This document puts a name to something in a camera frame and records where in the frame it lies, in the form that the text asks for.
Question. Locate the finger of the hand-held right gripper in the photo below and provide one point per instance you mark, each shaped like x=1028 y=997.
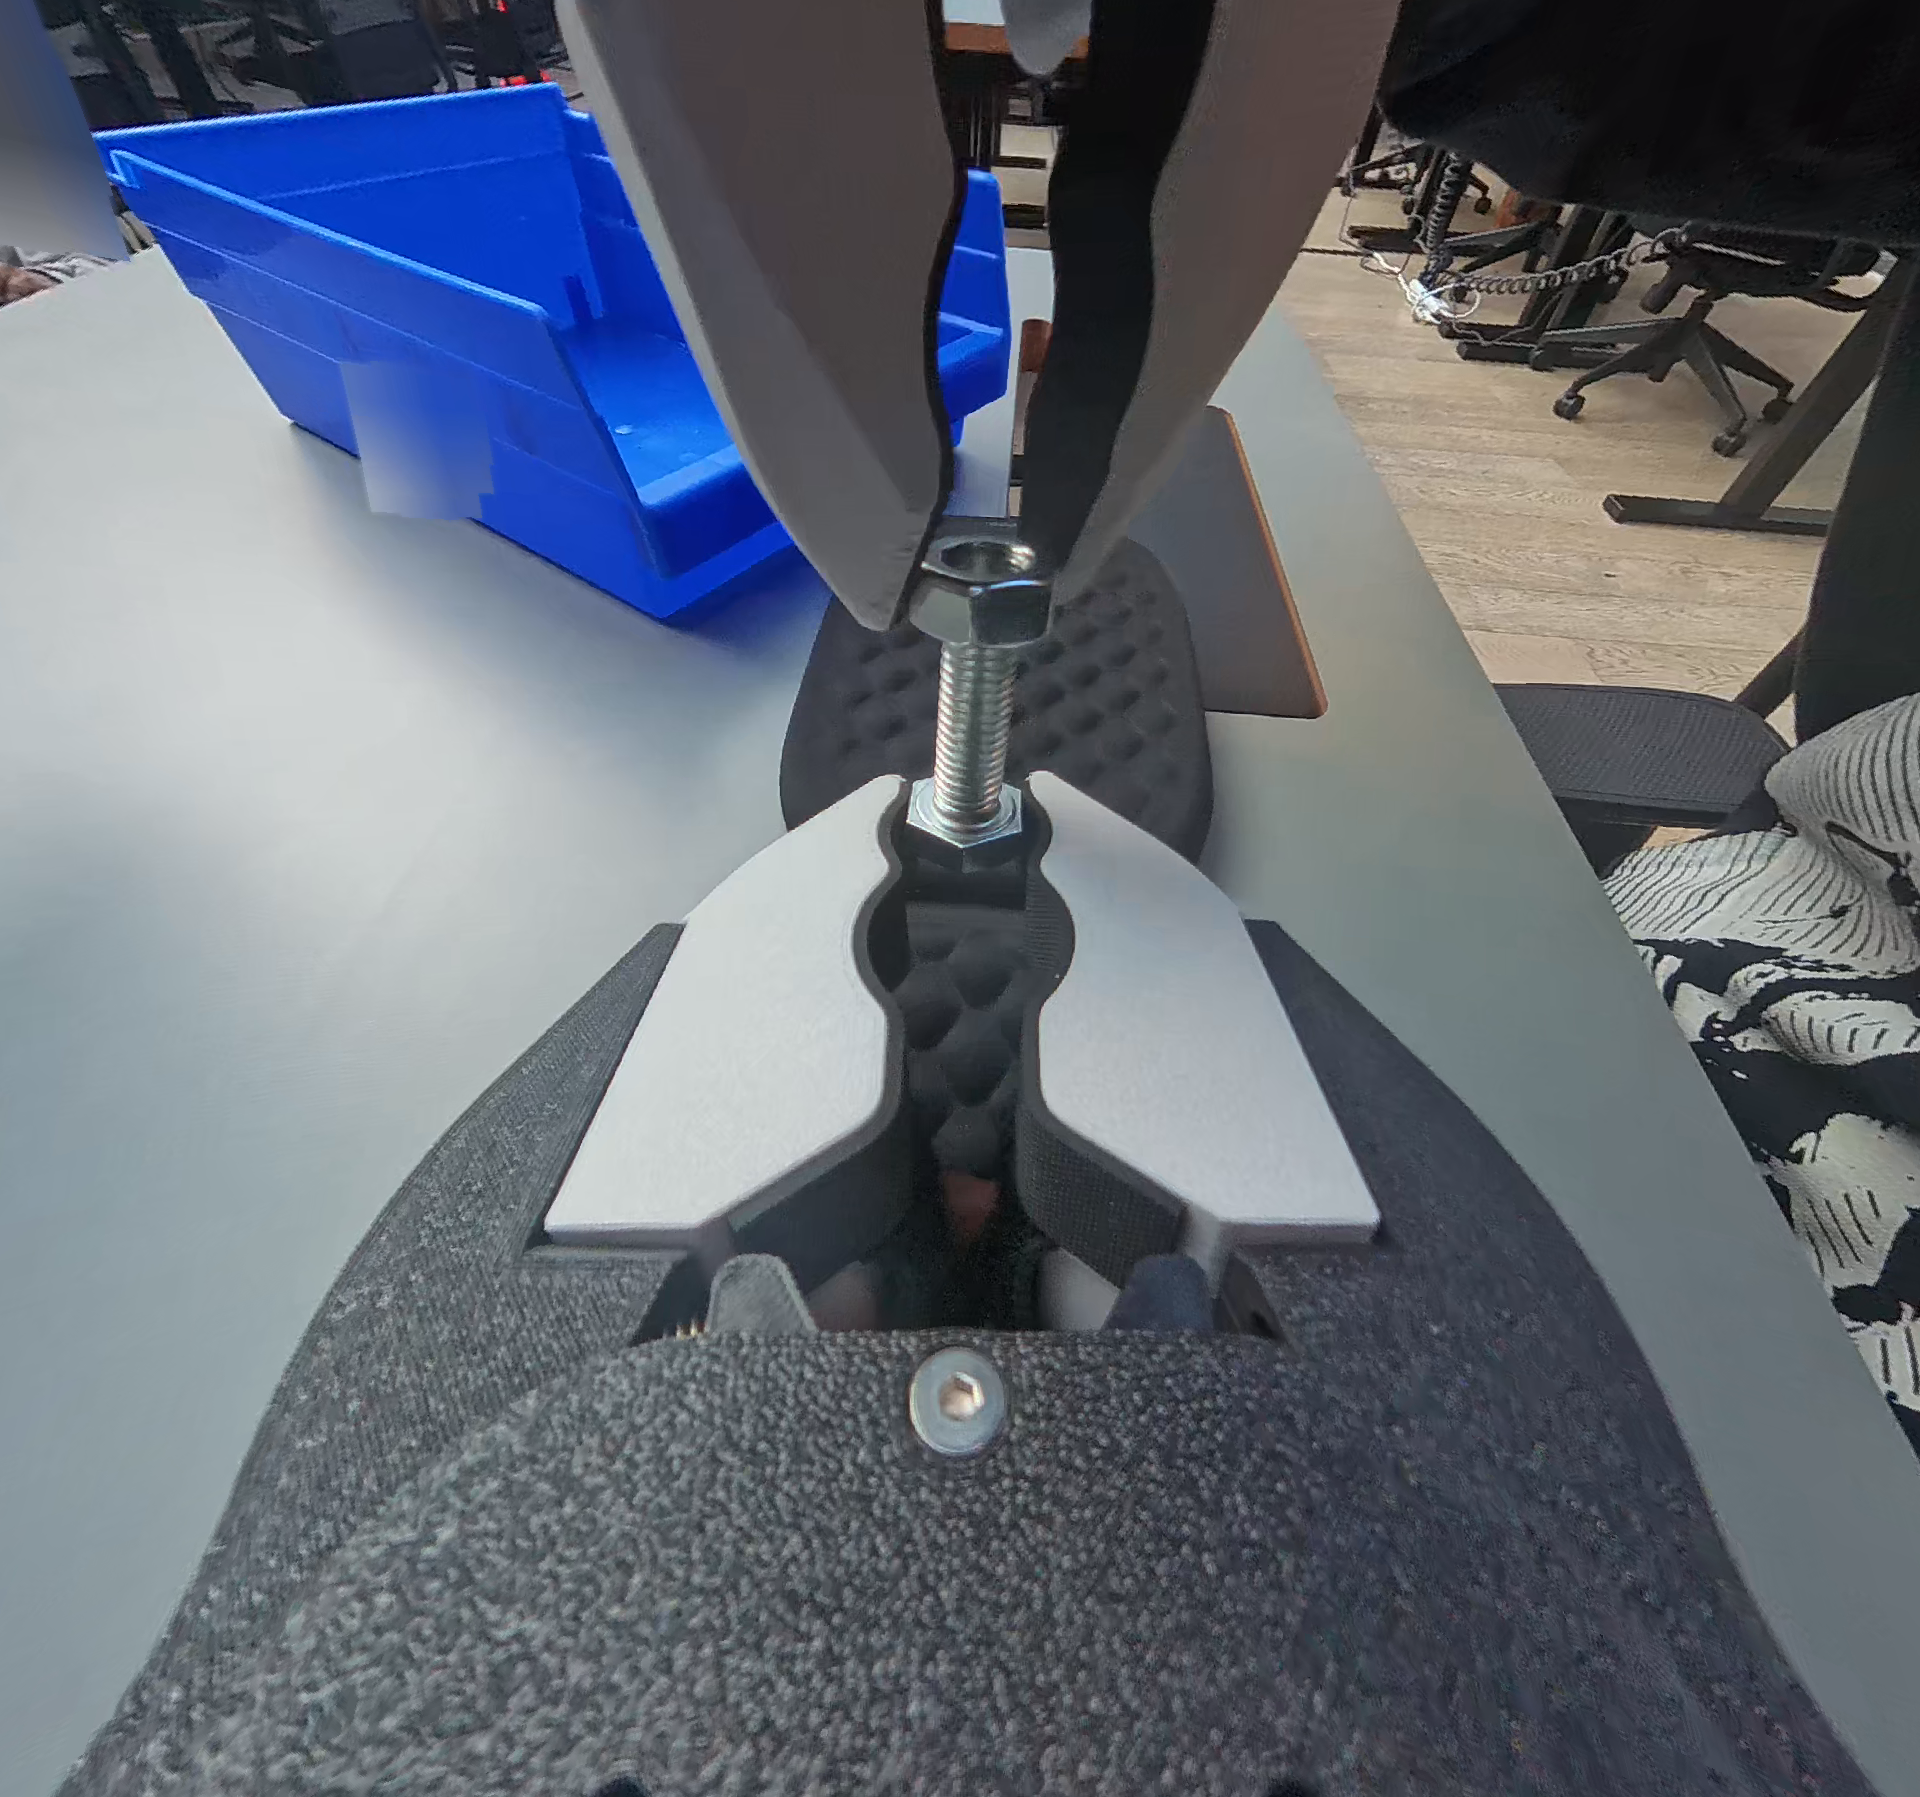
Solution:
x=794 y=178
x=1274 y=103

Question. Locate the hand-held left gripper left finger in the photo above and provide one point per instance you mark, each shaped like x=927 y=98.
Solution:
x=720 y=1062

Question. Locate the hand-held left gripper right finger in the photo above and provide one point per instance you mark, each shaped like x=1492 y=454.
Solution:
x=1199 y=1062

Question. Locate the blue plastic bin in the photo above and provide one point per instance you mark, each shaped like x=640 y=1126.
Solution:
x=374 y=252

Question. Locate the steel hex bolt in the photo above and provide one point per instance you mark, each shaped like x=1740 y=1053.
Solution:
x=973 y=732

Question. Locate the steel hex nut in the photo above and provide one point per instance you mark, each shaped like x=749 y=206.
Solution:
x=976 y=612

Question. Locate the person's right forearm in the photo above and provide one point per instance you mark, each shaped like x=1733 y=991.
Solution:
x=1651 y=27

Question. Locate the person's left hand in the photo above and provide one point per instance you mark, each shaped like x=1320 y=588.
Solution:
x=967 y=1199

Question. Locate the black honeycomb wrist pad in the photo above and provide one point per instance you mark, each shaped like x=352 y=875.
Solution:
x=967 y=1016
x=1118 y=718

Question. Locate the dark table hatch panel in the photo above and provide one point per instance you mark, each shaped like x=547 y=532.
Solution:
x=1230 y=583

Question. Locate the person's black office chair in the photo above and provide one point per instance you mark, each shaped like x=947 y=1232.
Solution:
x=1637 y=746

